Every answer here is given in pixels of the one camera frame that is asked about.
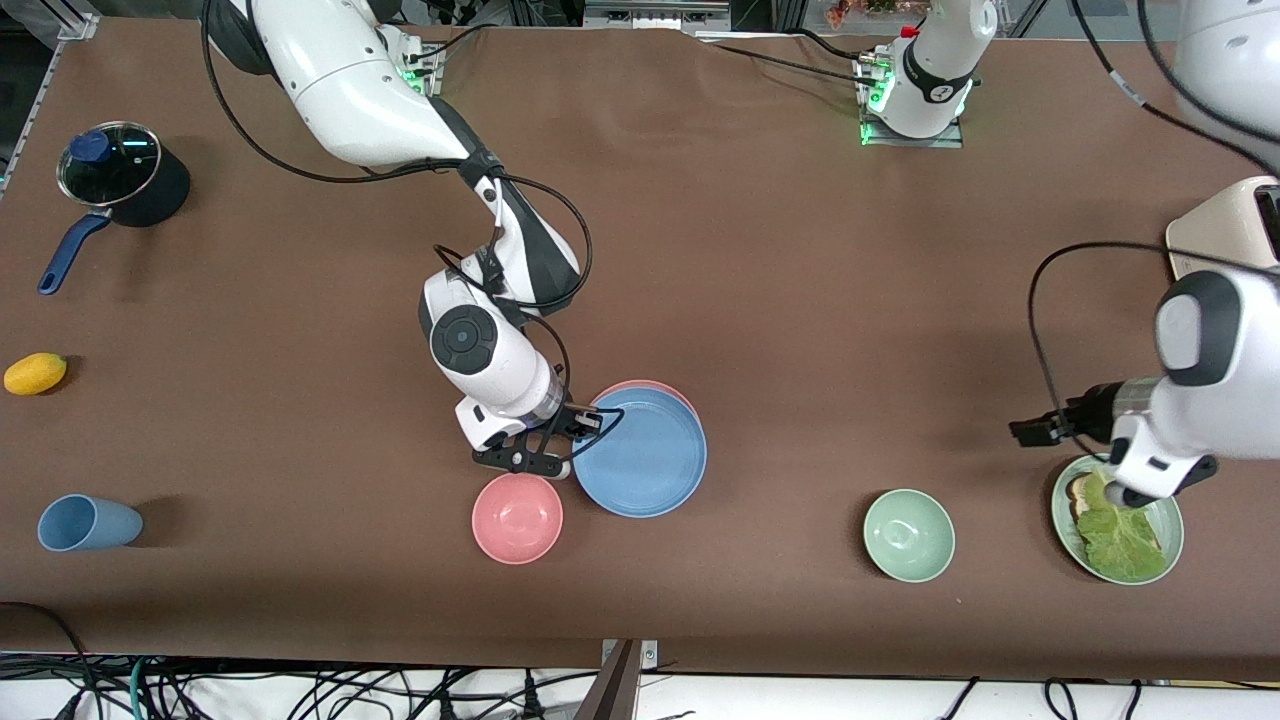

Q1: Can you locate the blue plate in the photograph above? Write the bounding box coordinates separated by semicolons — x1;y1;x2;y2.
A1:
572;388;708;519

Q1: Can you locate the pink plate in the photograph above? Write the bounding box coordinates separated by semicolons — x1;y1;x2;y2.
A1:
590;379;699;416

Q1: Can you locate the toasted bread slice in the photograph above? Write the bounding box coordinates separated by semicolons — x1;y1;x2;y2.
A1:
1066;474;1113;521

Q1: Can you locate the pink bowl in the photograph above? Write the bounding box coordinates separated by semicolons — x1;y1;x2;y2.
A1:
471;471;564;566

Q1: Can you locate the green lettuce leaf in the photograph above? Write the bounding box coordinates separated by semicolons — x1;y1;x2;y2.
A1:
1075;470;1168;583

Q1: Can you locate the green plate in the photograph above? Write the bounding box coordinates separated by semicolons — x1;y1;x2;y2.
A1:
1050;453;1185;586

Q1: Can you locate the green bowl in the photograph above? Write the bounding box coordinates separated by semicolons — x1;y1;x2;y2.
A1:
863;488;956;584

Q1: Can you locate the beige toaster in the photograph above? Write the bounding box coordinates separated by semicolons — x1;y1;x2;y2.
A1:
1165;177;1280;283

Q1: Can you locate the grey metal box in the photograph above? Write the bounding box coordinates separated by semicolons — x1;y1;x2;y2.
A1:
583;0;733;31

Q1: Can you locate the blue cup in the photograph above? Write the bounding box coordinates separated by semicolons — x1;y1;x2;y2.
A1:
37;494;144;553

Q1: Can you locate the glass lid with blue knob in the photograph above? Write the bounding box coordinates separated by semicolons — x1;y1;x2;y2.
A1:
57;121;162;209

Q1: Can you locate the yellow lemon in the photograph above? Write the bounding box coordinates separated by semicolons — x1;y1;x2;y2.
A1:
3;352;69;397

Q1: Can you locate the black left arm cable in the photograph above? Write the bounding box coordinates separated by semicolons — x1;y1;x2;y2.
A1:
1027;0;1280;433

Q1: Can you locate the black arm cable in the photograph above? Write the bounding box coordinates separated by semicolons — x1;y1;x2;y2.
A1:
203;0;626;466
1027;0;1280;433

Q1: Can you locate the grey metal table bracket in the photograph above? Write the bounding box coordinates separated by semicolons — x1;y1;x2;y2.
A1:
600;638;660;669

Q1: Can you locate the dark metal post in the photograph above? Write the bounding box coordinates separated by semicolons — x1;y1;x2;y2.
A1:
572;640;642;720

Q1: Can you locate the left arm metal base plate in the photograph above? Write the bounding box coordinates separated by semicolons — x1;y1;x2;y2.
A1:
858;55;966;149

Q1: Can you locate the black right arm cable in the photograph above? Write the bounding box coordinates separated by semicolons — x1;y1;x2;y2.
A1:
203;0;626;466

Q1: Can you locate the black base power cable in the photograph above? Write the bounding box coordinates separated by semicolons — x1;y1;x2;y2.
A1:
695;38;881;89
405;22;501;66
788;28;881;67

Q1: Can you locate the black pot with blue handle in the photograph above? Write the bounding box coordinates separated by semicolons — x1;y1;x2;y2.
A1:
38;120;192;297

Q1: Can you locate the thick black floor cable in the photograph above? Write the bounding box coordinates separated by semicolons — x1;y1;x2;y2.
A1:
0;600;101;720

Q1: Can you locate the aluminium frame profile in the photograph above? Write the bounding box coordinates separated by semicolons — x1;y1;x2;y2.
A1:
0;10;101;191

